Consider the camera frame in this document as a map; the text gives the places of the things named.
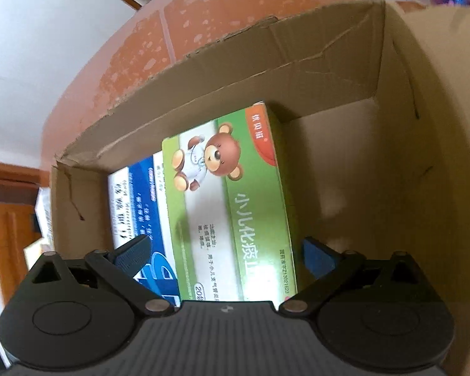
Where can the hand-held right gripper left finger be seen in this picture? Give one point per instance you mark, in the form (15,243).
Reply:
(135,256)

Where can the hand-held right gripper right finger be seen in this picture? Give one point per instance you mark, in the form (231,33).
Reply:
(317,258)

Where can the large blue white medicine box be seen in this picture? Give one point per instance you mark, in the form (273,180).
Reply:
(141,203)

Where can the green bear medicine box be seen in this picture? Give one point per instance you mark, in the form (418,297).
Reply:
(227,203)

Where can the brown cardboard box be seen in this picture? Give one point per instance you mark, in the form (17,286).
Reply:
(337,66)

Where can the wooden door frame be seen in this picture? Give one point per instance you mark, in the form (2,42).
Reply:
(15,211)

